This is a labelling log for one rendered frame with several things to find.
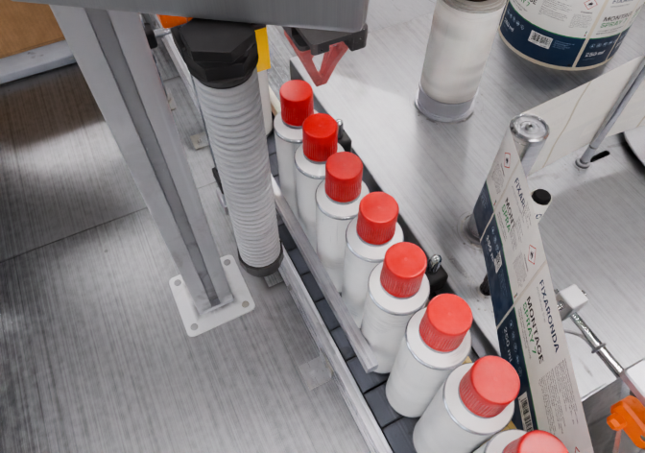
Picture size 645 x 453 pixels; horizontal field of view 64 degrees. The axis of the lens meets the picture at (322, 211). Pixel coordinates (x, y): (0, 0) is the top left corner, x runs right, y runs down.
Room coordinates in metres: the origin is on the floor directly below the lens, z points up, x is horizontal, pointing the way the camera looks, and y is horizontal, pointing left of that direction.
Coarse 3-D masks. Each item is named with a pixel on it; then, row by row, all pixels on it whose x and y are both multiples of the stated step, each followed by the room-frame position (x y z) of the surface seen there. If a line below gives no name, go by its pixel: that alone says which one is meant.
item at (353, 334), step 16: (272, 176) 0.37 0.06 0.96; (288, 208) 0.33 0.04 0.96; (288, 224) 0.31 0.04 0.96; (304, 240) 0.28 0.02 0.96; (304, 256) 0.27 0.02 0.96; (320, 272) 0.25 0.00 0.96; (320, 288) 0.23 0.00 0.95; (336, 304) 0.21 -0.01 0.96; (352, 320) 0.19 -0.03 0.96; (352, 336) 0.18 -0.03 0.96; (368, 352) 0.16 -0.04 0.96; (368, 368) 0.15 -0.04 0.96
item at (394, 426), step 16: (272, 112) 0.56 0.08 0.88; (272, 144) 0.49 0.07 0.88; (272, 160) 0.46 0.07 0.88; (288, 240) 0.33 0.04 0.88; (304, 272) 0.29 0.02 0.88; (320, 304) 0.25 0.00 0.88; (336, 320) 0.23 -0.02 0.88; (336, 336) 0.21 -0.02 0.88; (352, 352) 0.19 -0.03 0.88; (352, 368) 0.17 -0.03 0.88; (368, 384) 0.16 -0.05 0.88; (384, 384) 0.16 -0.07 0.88; (368, 400) 0.14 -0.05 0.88; (384, 400) 0.14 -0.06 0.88; (384, 416) 0.13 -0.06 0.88; (400, 416) 0.13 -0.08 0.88; (384, 432) 0.11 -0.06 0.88; (400, 432) 0.11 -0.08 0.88; (400, 448) 0.09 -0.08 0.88
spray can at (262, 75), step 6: (258, 72) 0.51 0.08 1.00; (264, 72) 0.52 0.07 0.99; (258, 78) 0.51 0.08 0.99; (264, 78) 0.52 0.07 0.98; (264, 84) 0.51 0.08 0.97; (264, 90) 0.51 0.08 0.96; (264, 96) 0.51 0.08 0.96; (264, 102) 0.51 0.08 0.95; (270, 102) 0.53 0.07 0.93; (264, 108) 0.51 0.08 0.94; (270, 108) 0.52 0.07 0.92; (264, 114) 0.51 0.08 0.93; (270, 114) 0.52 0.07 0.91; (264, 120) 0.51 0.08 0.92; (270, 120) 0.52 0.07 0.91; (270, 126) 0.52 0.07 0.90; (270, 132) 0.51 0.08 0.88
